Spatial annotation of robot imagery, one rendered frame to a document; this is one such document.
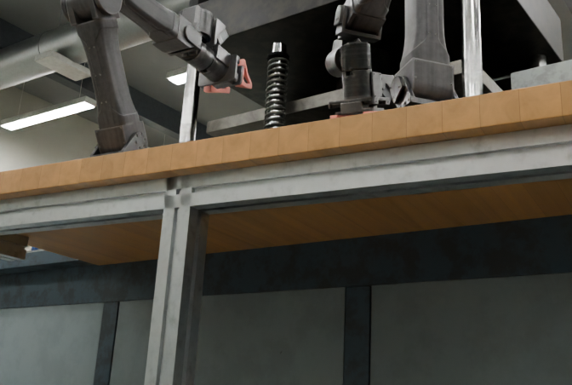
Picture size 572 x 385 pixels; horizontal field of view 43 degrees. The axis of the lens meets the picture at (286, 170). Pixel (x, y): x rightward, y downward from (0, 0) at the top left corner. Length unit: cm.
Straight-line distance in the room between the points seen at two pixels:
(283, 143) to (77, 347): 98
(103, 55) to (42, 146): 884
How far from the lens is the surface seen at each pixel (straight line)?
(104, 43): 136
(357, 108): 136
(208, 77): 167
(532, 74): 228
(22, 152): 997
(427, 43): 110
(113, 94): 135
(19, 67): 784
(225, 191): 95
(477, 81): 220
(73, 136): 1054
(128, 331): 163
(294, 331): 134
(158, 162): 101
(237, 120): 279
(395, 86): 107
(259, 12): 275
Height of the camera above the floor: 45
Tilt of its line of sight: 19 degrees up
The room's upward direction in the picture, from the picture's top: 3 degrees clockwise
